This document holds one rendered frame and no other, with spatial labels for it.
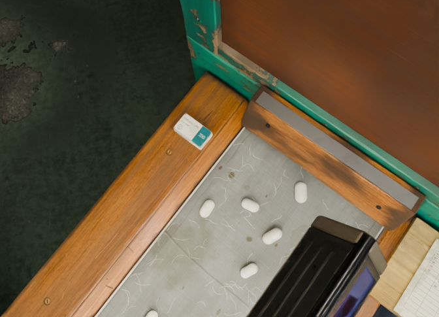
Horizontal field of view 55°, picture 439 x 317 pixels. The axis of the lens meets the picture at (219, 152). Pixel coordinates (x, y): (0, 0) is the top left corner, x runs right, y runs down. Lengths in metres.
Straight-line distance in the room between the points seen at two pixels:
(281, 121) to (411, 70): 0.24
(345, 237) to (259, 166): 0.39
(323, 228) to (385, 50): 0.19
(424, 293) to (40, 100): 1.44
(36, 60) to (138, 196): 1.17
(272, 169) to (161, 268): 0.26
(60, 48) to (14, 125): 0.35
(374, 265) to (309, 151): 0.29
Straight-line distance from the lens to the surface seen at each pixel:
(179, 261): 0.75
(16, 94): 1.80
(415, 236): 0.77
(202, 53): 0.76
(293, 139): 0.67
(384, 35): 0.46
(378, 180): 0.67
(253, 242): 0.74
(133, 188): 0.75
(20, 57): 1.87
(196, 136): 0.73
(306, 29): 0.53
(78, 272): 0.76
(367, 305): 0.75
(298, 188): 0.74
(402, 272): 0.76
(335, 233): 0.41
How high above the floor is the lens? 1.48
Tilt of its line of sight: 75 degrees down
